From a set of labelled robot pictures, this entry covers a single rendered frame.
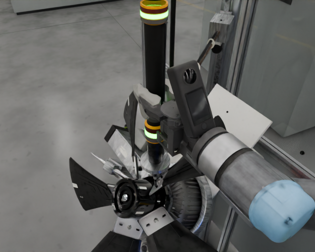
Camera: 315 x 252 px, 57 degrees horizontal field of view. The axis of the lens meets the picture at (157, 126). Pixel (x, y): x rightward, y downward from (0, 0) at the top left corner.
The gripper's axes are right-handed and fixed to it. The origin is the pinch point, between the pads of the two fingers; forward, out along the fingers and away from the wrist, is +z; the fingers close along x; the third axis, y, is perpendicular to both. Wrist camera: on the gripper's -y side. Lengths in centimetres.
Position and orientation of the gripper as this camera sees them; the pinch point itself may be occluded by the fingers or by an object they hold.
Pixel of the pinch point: (147, 81)
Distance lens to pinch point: 57.6
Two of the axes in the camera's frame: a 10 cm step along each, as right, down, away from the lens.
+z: -5.4, -5.5, 6.4
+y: 0.0, 7.6, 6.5
